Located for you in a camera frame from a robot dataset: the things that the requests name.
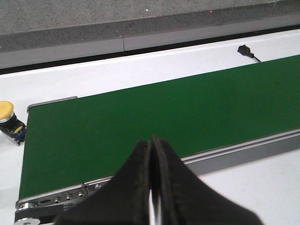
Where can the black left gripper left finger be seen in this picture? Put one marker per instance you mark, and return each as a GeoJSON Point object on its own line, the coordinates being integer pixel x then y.
{"type": "Point", "coordinates": [124, 200]}

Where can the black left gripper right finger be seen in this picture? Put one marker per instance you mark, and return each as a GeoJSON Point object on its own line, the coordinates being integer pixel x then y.
{"type": "Point", "coordinates": [181, 198]}

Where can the green conveyor belt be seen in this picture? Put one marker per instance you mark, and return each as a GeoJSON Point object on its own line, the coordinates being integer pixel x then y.
{"type": "Point", "coordinates": [214, 121]}

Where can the yellow mushroom push button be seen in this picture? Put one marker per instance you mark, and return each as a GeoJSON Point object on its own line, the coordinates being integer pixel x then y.
{"type": "Point", "coordinates": [10, 126]}

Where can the small black sensor block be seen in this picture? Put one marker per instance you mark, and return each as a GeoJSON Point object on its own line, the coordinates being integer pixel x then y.
{"type": "Point", "coordinates": [245, 51]}

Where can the grey stone counter slab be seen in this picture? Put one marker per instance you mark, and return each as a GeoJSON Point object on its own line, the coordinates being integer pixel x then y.
{"type": "Point", "coordinates": [40, 31]}

